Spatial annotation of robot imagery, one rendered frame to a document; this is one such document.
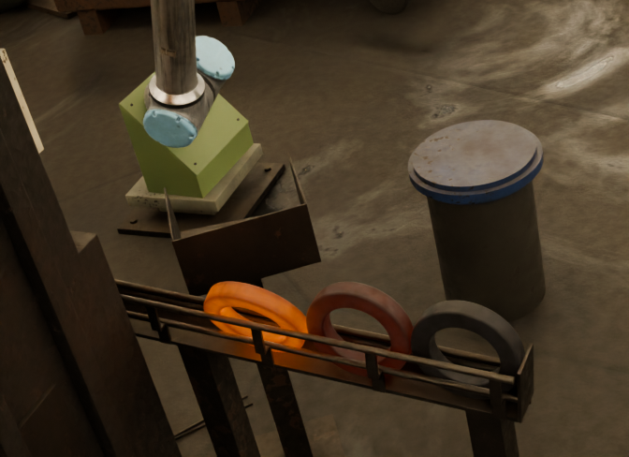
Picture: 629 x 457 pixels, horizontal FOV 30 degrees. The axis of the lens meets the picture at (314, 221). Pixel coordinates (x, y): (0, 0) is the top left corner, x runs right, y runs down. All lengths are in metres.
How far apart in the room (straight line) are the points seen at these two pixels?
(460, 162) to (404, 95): 1.26
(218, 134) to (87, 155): 0.75
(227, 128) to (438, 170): 1.00
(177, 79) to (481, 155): 0.85
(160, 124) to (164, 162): 0.29
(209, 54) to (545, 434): 1.42
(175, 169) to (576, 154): 1.18
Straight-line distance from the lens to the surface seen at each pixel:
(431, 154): 2.83
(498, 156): 2.78
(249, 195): 3.63
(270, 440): 2.78
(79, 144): 4.27
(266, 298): 1.93
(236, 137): 3.60
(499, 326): 1.83
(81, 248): 1.99
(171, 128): 3.21
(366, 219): 3.42
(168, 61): 3.10
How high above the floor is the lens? 1.90
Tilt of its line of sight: 33 degrees down
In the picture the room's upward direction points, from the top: 14 degrees counter-clockwise
